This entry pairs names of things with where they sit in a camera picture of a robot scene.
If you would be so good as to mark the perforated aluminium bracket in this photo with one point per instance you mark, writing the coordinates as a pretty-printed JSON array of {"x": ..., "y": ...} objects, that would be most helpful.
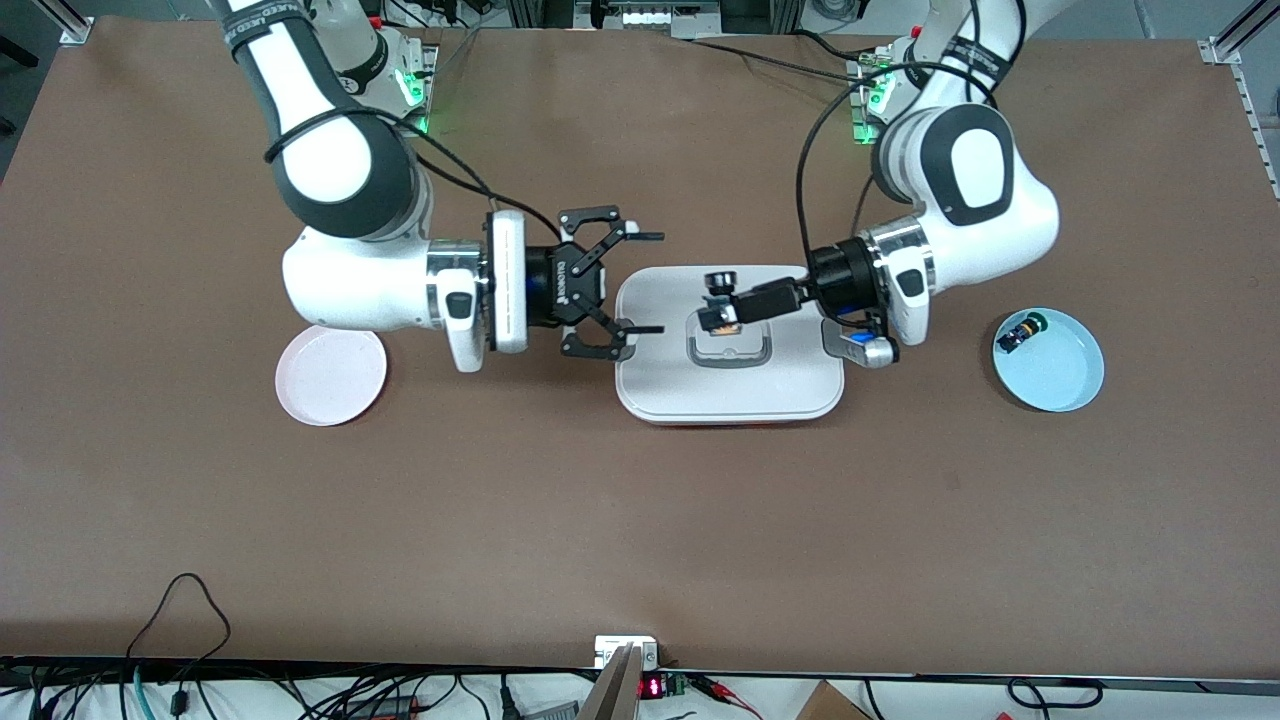
[{"x": 1240, "y": 90}]

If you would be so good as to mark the white lunch box grey latches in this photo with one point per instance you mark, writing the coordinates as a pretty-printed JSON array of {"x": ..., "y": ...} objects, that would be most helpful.
[{"x": 730, "y": 390}]

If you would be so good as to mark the red digit display module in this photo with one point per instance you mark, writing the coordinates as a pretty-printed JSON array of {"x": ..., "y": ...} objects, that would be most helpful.
[{"x": 655, "y": 687}]

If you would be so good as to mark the light blue round plate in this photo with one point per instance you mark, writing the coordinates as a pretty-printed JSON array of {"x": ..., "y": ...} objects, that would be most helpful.
[{"x": 1060, "y": 375}]

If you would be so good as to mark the brown cardboard piece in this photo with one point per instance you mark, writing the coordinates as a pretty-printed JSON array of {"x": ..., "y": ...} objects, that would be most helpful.
[{"x": 830, "y": 703}]

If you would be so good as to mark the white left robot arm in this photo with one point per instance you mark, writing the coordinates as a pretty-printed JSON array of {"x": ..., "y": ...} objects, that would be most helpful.
[{"x": 980, "y": 170}]

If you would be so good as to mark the silver device with lit strip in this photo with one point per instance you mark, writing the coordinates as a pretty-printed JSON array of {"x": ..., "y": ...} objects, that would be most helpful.
[{"x": 650, "y": 15}]

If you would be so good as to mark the pink round plate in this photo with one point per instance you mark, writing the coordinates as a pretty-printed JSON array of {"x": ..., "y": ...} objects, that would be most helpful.
[{"x": 330, "y": 375}]

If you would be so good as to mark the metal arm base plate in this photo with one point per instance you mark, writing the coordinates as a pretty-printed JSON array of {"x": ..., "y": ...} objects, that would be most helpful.
[
  {"x": 430, "y": 90},
  {"x": 858, "y": 120}
]

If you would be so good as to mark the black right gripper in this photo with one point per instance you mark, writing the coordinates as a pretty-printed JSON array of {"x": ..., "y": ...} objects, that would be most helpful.
[{"x": 545, "y": 284}]

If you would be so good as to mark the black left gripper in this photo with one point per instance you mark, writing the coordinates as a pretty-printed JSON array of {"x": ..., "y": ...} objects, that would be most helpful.
[{"x": 832, "y": 277}]

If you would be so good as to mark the aluminium frame profile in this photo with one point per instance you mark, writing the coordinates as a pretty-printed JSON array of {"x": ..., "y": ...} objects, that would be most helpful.
[
  {"x": 72, "y": 22},
  {"x": 1250, "y": 28}
]

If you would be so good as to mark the grey mount beam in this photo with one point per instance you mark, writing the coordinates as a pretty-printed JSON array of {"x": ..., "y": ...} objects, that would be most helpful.
[{"x": 612, "y": 690}]

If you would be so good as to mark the red black clip leads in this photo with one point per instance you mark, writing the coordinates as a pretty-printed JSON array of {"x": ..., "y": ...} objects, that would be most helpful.
[{"x": 725, "y": 693}]

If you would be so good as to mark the white mount plate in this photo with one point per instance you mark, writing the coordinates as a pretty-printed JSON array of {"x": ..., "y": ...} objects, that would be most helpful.
[{"x": 610, "y": 645}]

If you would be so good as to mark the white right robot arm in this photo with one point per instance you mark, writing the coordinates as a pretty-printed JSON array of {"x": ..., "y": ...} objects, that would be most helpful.
[{"x": 340, "y": 170}]

